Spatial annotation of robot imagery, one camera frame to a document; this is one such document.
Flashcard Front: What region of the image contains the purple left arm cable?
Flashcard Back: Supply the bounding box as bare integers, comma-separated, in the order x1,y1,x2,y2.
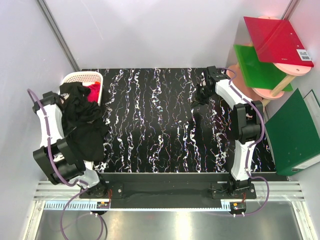
26,88,109,240

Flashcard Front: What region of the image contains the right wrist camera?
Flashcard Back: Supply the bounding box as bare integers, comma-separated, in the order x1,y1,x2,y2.
203,66,227,86

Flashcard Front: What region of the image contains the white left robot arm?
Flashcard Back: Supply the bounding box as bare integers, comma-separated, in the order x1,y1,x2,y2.
28,91,109,198

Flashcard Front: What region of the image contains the white plastic laundry basket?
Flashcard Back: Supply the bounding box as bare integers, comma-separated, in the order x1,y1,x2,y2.
61,71,104,106

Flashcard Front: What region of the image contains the red t-shirt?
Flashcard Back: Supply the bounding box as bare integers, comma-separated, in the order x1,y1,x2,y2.
86,82,101,103

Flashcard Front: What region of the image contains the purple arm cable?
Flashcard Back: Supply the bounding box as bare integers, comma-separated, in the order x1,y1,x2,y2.
26,88,109,240
207,67,270,217

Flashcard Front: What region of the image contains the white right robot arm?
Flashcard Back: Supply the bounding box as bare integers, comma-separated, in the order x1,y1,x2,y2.
191,66,265,199

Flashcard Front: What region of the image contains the black printed t-shirt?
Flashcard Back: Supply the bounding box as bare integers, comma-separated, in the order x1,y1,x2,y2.
66,118,111,162

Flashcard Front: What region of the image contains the red plastic folder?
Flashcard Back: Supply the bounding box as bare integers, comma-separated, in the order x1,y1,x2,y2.
244,16,314,68

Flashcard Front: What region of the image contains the aluminium frame rail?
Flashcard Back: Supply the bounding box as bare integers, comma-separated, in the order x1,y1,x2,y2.
23,179,319,240

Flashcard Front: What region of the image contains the pink wooden tiered shelf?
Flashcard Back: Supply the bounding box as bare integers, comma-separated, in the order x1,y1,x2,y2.
230,16,314,106

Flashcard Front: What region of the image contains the dark green ring binder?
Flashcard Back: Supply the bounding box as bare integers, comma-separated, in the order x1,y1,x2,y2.
265,89,320,176

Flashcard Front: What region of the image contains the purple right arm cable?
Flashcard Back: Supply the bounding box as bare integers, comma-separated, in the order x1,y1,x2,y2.
207,67,270,217

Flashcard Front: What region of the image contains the light green plastic folder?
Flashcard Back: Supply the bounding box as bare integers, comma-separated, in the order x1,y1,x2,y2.
233,44,287,90

